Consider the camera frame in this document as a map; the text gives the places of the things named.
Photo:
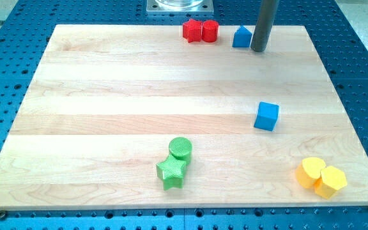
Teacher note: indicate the blue triangle block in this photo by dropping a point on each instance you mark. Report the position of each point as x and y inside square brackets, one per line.
[242, 37]

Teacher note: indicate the green cylinder block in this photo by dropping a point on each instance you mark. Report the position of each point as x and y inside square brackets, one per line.
[181, 149]

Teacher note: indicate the green star block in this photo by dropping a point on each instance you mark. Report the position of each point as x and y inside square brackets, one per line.
[172, 172]

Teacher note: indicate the wooden board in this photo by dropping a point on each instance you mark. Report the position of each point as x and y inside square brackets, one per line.
[105, 101]

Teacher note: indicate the blue cube block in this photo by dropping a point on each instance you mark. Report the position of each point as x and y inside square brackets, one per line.
[267, 116]

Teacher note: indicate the red star block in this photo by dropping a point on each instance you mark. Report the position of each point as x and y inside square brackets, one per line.
[192, 30]

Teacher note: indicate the red cylinder block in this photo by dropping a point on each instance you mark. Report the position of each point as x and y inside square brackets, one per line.
[210, 31]

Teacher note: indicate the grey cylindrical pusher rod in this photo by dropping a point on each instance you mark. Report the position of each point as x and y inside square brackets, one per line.
[266, 17]

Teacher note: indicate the yellow heart block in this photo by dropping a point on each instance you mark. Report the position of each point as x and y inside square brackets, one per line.
[309, 171]

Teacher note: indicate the yellow hexagon block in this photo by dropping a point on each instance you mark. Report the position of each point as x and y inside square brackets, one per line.
[331, 181]

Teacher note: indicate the blue perforated table plate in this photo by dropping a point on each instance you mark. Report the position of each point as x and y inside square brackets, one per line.
[338, 30]

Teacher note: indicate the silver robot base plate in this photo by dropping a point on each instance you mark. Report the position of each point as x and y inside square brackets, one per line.
[179, 7]

